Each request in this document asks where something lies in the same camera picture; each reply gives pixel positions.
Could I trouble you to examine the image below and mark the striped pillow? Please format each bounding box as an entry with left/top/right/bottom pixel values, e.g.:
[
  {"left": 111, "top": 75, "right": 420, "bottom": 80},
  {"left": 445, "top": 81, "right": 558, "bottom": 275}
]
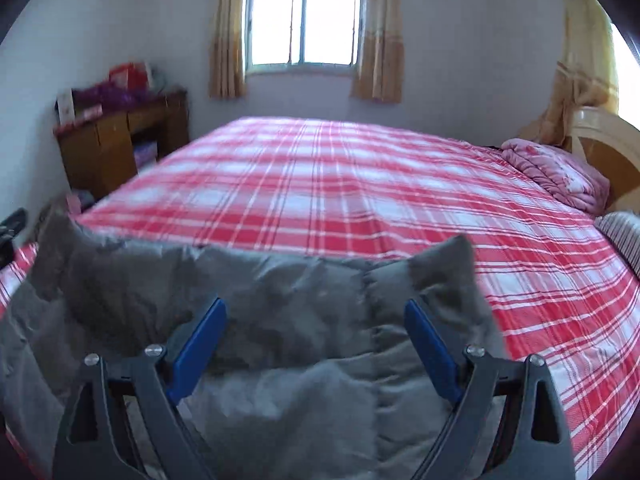
[{"left": 594, "top": 211, "right": 640, "bottom": 278}]

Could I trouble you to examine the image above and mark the pile of clothes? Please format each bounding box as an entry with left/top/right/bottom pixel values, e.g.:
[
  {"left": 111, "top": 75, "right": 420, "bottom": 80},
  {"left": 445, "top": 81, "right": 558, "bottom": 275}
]
[{"left": 35, "top": 190, "right": 97, "bottom": 221}]

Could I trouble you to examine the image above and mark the red gift box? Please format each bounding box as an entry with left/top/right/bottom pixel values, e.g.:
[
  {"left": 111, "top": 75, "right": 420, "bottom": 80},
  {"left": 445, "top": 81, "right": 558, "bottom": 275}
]
[{"left": 109, "top": 62, "right": 151, "bottom": 88}]

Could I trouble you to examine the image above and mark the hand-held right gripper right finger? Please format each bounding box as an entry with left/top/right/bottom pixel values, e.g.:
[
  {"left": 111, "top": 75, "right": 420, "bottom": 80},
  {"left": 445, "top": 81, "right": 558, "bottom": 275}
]
[{"left": 404, "top": 299, "right": 576, "bottom": 480}]

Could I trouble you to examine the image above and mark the purple quilted bedding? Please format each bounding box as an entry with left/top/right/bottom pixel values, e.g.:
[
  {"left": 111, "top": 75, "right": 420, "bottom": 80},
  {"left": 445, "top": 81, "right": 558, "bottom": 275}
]
[{"left": 72, "top": 82, "right": 156, "bottom": 111}]

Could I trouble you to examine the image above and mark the sliding window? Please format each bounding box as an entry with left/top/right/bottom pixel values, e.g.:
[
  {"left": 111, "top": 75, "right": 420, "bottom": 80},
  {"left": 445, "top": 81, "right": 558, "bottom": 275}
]
[{"left": 244, "top": 0, "right": 363, "bottom": 76}]

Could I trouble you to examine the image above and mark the grey puffer jacket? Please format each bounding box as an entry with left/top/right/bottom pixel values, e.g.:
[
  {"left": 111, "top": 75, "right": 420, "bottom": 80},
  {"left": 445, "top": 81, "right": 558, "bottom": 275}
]
[{"left": 0, "top": 207, "right": 511, "bottom": 480}]

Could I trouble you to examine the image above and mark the tied yellow curtain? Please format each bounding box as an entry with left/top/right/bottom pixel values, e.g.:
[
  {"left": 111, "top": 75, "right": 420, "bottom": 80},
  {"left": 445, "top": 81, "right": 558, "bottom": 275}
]
[{"left": 520, "top": 0, "right": 621, "bottom": 146}]

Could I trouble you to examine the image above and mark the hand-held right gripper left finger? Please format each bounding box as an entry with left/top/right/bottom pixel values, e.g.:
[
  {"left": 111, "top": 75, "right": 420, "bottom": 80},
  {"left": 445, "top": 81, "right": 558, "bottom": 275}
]
[{"left": 52, "top": 297, "right": 228, "bottom": 480}]

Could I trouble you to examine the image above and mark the white upright box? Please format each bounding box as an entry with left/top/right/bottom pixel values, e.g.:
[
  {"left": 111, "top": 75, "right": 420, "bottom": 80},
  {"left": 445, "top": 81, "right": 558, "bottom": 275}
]
[{"left": 56, "top": 92, "right": 77, "bottom": 126}]

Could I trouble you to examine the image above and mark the bed with red plaid sheet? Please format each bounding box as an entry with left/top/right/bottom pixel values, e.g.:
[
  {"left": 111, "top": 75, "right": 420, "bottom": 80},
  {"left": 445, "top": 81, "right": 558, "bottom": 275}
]
[{"left": 0, "top": 116, "right": 640, "bottom": 480}]

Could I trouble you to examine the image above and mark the brown wooden desk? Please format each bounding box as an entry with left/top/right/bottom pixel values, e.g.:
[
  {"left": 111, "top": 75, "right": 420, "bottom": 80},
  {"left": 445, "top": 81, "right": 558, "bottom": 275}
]
[{"left": 54, "top": 90, "right": 191, "bottom": 201}]

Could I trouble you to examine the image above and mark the bright side window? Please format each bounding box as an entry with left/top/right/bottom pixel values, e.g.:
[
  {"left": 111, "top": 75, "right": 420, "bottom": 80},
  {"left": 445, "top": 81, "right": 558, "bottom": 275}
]
[{"left": 610, "top": 22, "right": 640, "bottom": 121}]

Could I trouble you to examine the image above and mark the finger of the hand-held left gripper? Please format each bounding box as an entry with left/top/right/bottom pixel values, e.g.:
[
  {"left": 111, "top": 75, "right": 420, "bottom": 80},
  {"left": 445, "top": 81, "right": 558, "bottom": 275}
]
[{"left": 0, "top": 207, "right": 27, "bottom": 268}]

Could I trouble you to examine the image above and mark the light wooden headboard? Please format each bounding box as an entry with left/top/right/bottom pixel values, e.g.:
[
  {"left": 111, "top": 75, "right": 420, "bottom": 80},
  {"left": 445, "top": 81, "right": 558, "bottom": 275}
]
[{"left": 565, "top": 107, "right": 640, "bottom": 211}]

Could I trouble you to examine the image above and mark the pink folded quilt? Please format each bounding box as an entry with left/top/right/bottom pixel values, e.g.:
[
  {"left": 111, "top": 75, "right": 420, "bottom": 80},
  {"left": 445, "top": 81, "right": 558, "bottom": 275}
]
[{"left": 501, "top": 138, "right": 611, "bottom": 217}]

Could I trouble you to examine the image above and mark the yellow patterned window curtain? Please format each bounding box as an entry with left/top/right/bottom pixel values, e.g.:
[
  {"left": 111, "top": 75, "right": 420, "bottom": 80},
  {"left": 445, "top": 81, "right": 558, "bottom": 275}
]
[
  {"left": 209, "top": 0, "right": 248, "bottom": 100},
  {"left": 350, "top": 0, "right": 405, "bottom": 105}
]

